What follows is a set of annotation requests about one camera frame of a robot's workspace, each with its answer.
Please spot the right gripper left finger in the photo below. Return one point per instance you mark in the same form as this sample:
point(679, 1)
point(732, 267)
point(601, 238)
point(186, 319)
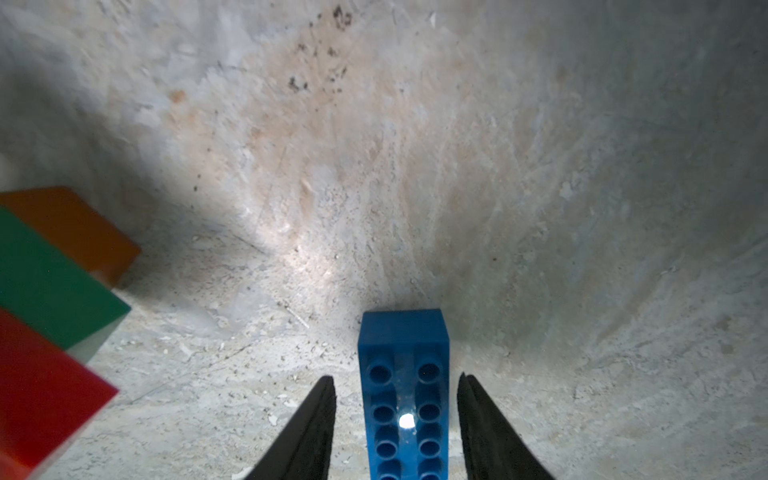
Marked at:
point(303, 448)

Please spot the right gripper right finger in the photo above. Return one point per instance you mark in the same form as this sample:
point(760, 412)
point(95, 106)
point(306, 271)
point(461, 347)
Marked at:
point(492, 449)

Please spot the blue long brick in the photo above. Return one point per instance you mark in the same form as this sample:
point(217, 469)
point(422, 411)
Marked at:
point(404, 359)

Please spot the red lego brick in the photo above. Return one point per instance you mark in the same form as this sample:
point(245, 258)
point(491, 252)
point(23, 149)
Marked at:
point(47, 399)

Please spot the green lego brick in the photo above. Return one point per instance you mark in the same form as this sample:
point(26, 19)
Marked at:
point(50, 293)

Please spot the orange lego brick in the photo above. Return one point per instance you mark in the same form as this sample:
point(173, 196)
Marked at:
point(85, 236)

